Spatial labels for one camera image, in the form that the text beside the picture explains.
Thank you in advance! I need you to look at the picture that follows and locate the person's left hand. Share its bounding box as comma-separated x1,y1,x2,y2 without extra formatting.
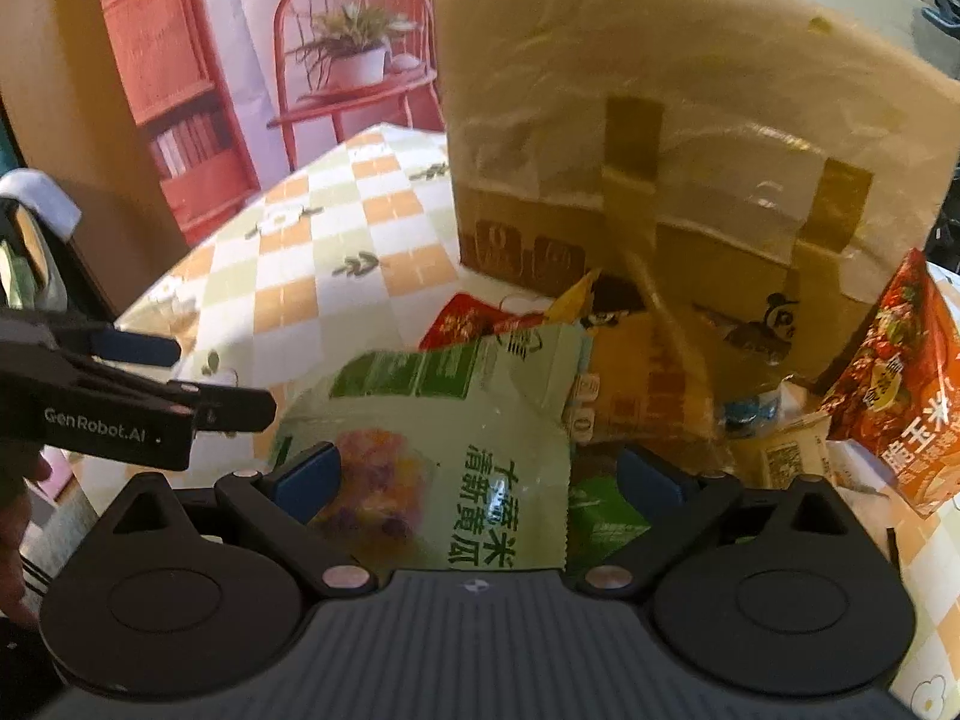
0,450,55,631

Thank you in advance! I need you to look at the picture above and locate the light green snack packet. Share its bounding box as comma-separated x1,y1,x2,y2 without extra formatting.
274,322,593,572

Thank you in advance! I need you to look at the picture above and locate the checkered floral tablecloth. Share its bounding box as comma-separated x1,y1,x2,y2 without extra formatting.
79,124,960,720

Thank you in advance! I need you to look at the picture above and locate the plastic-lined cardboard box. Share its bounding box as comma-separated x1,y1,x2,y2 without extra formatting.
433,0,960,392

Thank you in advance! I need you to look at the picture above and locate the yellow snack packet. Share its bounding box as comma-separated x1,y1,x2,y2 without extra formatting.
544,270,721,452

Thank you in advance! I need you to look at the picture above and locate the white snack packet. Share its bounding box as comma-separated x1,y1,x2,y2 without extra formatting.
731,412,835,497

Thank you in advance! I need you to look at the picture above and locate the bright green snack packet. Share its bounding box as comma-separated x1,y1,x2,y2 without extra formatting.
566,465,653,572

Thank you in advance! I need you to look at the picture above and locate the red snack packet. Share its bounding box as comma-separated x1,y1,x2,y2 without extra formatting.
418,292,552,350

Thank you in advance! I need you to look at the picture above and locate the red-orange snack bag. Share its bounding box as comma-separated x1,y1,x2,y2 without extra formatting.
820,247,960,520

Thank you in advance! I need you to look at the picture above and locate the printed room backdrop cloth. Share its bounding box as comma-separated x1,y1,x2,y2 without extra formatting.
90,0,452,250

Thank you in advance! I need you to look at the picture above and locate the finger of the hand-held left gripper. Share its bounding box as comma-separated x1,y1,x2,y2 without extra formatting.
90,322,182,370
172,381,278,437

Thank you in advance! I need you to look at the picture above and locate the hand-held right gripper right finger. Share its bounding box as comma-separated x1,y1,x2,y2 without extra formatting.
576,444,854,602

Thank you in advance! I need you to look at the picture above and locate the small blue snack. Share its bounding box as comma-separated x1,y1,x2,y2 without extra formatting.
718,388,782,437

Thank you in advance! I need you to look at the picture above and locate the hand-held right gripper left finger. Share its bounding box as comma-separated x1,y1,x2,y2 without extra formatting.
97,441,376,602

